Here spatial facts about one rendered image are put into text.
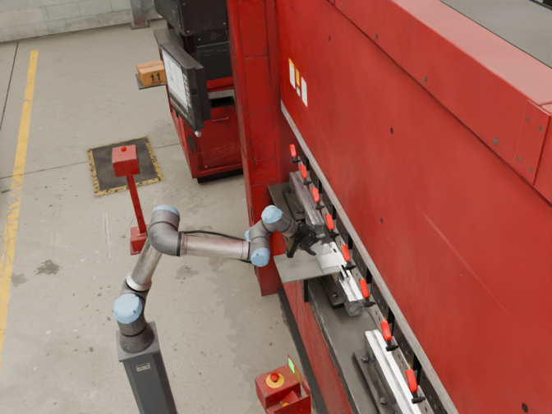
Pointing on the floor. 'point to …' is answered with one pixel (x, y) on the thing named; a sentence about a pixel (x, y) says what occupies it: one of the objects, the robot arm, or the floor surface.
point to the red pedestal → (127, 164)
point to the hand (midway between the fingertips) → (318, 255)
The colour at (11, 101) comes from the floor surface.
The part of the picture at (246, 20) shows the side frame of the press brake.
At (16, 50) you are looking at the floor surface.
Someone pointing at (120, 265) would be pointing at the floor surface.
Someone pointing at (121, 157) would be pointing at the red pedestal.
